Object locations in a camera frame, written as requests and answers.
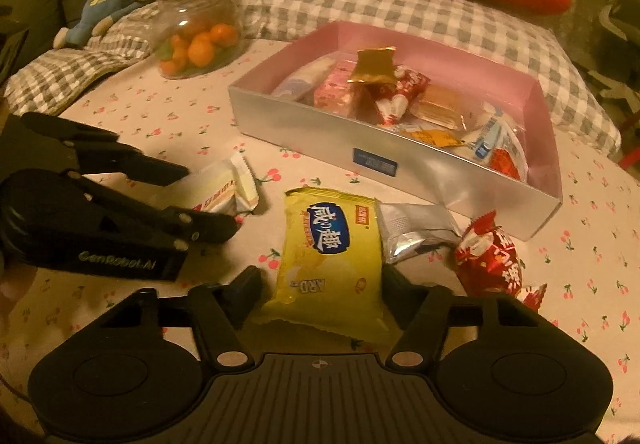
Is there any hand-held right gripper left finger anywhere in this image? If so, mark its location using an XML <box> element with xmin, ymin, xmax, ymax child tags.
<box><xmin>107</xmin><ymin>266</ymin><xmax>264</xmax><ymax>371</ymax></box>

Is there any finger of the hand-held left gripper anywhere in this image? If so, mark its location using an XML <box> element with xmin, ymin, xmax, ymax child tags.
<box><xmin>75</xmin><ymin>174</ymin><xmax>240</xmax><ymax>255</ymax></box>
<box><xmin>22</xmin><ymin>113</ymin><xmax>190</xmax><ymax>188</ymax></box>

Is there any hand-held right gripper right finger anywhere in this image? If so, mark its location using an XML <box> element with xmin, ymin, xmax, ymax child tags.
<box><xmin>382</xmin><ymin>268</ymin><xmax>543</xmax><ymax>371</ymax></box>

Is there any white packet with red print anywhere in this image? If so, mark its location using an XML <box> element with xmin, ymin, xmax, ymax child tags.
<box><xmin>150</xmin><ymin>155</ymin><xmax>259</xmax><ymax>217</ymax></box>

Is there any yellow snack packet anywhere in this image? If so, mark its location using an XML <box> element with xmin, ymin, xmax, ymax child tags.
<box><xmin>252</xmin><ymin>187</ymin><xmax>392</xmax><ymax>342</ymax></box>

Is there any pink box with silver sides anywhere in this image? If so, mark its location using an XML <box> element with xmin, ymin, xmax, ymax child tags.
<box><xmin>228</xmin><ymin>21</ymin><xmax>564</xmax><ymax>242</ymax></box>

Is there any clear cracker packet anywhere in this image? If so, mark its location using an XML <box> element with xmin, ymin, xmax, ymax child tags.
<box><xmin>405</xmin><ymin>84</ymin><xmax>481</xmax><ymax>147</ymax></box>

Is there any gold foil packet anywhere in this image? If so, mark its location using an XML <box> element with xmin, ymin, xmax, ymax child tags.
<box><xmin>348</xmin><ymin>46</ymin><xmax>398</xmax><ymax>85</ymax></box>

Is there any person's left hand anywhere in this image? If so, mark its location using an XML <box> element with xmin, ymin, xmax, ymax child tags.
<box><xmin>0</xmin><ymin>268</ymin><xmax>36</xmax><ymax>319</ymax></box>

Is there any cherry print bed sheet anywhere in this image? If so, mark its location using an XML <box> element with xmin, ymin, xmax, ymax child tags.
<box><xmin>0</xmin><ymin>38</ymin><xmax>640</xmax><ymax>444</ymax></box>

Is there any silver foil snack packet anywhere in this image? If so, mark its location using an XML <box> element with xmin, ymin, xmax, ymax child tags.
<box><xmin>375</xmin><ymin>203</ymin><xmax>463</xmax><ymax>265</ymax></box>

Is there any red snack packet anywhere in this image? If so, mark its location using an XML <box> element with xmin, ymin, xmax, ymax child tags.
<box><xmin>454</xmin><ymin>211</ymin><xmax>548</xmax><ymax>312</ymax></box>

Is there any grey checked cloth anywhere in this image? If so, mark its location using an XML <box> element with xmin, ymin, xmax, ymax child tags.
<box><xmin>5</xmin><ymin>14</ymin><xmax>166</xmax><ymax>115</ymax></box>

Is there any pile of small oranges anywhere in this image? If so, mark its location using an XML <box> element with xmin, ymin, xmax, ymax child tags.
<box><xmin>159</xmin><ymin>22</ymin><xmax>238</xmax><ymax>74</ymax></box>

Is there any clear packet with red print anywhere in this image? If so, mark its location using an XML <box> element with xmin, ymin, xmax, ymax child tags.
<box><xmin>487</xmin><ymin>134</ymin><xmax>530</xmax><ymax>183</ymax></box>

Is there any pale blue white packet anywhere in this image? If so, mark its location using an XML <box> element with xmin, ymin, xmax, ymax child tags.
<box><xmin>272</xmin><ymin>58</ymin><xmax>333</xmax><ymax>102</ymax></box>

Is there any pink snack packet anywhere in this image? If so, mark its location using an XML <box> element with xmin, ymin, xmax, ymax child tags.
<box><xmin>313</xmin><ymin>61</ymin><xmax>371</xmax><ymax>117</ymax></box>

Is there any white office chair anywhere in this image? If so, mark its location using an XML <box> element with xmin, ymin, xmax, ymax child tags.
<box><xmin>597</xmin><ymin>0</ymin><xmax>640</xmax><ymax>99</ymax></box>

